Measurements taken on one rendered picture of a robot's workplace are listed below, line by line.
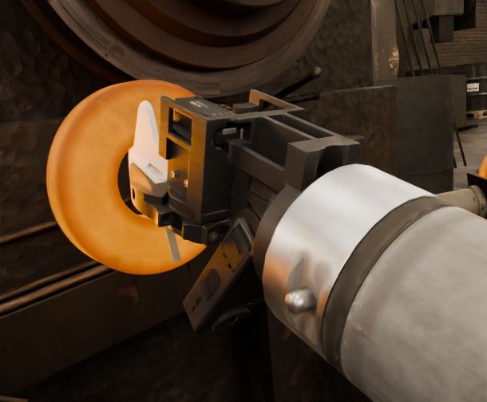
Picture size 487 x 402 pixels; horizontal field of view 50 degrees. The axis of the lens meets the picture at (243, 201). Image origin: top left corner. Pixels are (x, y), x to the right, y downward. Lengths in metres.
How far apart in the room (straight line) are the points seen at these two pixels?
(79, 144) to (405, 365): 0.28
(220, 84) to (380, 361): 0.52
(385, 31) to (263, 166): 4.72
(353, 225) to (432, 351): 0.06
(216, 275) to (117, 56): 0.35
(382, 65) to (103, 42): 4.40
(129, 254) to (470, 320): 0.29
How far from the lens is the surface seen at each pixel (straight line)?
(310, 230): 0.22
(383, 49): 4.94
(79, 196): 0.39
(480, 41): 13.38
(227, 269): 0.31
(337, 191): 0.23
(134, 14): 0.61
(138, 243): 0.42
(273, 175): 0.26
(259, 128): 0.29
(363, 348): 0.21
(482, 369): 0.19
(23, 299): 0.61
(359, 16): 1.09
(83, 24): 0.61
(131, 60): 0.62
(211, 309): 0.34
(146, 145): 0.38
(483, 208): 0.91
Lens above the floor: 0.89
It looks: 12 degrees down
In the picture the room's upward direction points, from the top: 5 degrees counter-clockwise
